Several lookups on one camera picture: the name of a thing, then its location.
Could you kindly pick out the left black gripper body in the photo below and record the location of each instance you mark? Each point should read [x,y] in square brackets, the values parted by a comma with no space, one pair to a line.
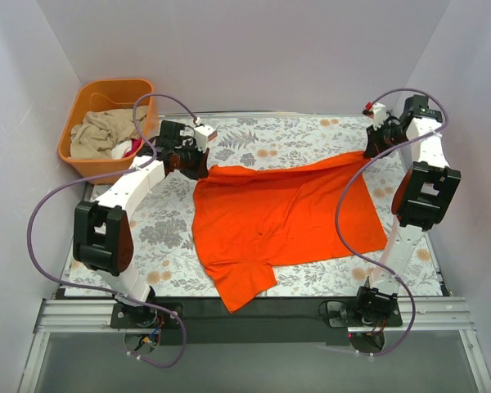
[197,164]

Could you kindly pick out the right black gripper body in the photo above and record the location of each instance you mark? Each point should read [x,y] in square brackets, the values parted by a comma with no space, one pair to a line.
[373,145]

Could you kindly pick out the orange t shirt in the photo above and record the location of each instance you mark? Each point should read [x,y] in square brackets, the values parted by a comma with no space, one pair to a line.
[249,221]

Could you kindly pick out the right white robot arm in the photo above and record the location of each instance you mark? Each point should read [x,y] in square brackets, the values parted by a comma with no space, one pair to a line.
[420,201]

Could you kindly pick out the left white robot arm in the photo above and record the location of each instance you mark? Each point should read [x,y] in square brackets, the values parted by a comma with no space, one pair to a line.
[102,236]

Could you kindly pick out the pink garment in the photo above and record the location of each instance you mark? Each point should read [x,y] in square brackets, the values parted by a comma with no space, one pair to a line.
[135,146]

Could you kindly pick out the white garment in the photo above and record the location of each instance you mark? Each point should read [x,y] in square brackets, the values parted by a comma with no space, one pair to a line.
[122,150]

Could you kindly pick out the orange plastic basket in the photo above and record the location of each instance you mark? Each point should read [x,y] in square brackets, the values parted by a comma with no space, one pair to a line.
[101,95]

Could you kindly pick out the beige t shirt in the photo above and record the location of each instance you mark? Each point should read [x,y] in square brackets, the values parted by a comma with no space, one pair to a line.
[99,132]

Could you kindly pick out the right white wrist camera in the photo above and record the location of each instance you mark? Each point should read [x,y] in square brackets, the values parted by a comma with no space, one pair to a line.
[377,113]

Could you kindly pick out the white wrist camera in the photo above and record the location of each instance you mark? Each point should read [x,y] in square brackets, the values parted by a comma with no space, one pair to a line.
[203,133]
[377,113]

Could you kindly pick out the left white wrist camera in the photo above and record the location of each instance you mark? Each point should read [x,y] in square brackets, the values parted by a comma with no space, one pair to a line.
[203,133]

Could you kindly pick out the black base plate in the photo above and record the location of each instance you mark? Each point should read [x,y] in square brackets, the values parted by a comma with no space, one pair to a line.
[267,320]

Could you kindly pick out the aluminium frame rail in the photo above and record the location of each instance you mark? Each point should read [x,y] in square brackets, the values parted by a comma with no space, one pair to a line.
[431,313]

